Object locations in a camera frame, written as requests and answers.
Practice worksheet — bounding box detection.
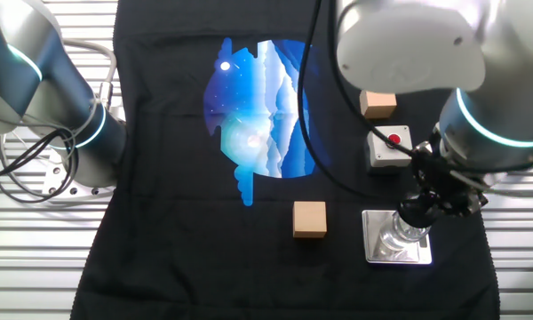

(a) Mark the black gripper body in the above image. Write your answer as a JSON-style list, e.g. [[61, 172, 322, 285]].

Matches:
[[410, 141, 489, 215]]

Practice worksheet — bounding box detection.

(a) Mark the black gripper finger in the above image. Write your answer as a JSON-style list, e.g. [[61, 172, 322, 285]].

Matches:
[[448, 195, 481, 219], [419, 188, 445, 215]]

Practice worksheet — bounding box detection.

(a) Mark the clear glass jar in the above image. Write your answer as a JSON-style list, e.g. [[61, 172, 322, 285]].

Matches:
[[378, 212, 431, 250]]

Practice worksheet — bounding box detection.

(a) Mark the white box with red button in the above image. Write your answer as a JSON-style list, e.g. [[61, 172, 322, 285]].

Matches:
[[364, 124, 414, 169]]

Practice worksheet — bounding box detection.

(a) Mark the silver digital scale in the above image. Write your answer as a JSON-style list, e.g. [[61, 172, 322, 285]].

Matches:
[[361, 209, 434, 266]]

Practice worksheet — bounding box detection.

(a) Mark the light wooden cube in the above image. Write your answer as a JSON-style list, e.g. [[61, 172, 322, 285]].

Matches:
[[359, 90, 398, 120], [292, 200, 328, 239]]

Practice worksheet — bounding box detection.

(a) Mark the black cloth with blue print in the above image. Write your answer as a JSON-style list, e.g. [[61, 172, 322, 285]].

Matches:
[[69, 0, 501, 320]]

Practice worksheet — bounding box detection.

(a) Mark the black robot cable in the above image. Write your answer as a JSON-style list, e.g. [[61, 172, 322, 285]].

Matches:
[[296, 0, 403, 204], [328, 0, 418, 159]]

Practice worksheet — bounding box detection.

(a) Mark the grey cable with metal connector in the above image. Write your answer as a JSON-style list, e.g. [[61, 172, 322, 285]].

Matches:
[[60, 37, 118, 112]]

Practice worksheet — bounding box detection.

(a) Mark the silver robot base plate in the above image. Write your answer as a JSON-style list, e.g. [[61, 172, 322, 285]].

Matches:
[[42, 155, 116, 199]]

